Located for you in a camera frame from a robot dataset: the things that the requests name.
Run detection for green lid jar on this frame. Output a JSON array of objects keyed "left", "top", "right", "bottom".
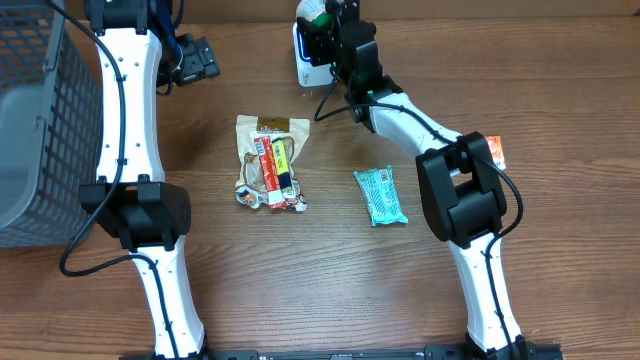
[{"left": 296, "top": 0, "right": 333, "bottom": 29}]

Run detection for red snack bar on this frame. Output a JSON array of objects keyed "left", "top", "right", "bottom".
[{"left": 254, "top": 136, "right": 286, "bottom": 209}]

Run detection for yellow black tube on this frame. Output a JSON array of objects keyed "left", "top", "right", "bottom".
[{"left": 272, "top": 138, "right": 294, "bottom": 197}]

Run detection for beige snack bag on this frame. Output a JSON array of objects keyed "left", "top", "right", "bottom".
[{"left": 235, "top": 115, "right": 310, "bottom": 213}]

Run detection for teal white snack packet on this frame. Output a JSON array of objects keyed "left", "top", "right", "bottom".
[{"left": 353, "top": 165, "right": 408, "bottom": 227}]

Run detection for orange white small packet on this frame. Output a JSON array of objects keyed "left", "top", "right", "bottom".
[{"left": 485, "top": 136, "right": 507, "bottom": 171}]

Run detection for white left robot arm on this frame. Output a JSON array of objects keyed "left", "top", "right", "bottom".
[{"left": 59, "top": 0, "right": 220, "bottom": 359}]

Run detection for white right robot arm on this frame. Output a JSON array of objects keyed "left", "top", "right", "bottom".
[{"left": 294, "top": 1, "right": 529, "bottom": 359}]

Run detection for white barcode scanner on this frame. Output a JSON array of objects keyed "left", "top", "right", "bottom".
[{"left": 292, "top": 23, "right": 333, "bottom": 88}]

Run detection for grey plastic mesh basket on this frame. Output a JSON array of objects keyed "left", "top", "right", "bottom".
[{"left": 1, "top": 1, "right": 102, "bottom": 248}]

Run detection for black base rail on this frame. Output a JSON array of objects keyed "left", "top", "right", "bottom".
[{"left": 119, "top": 342, "right": 565, "bottom": 360}]

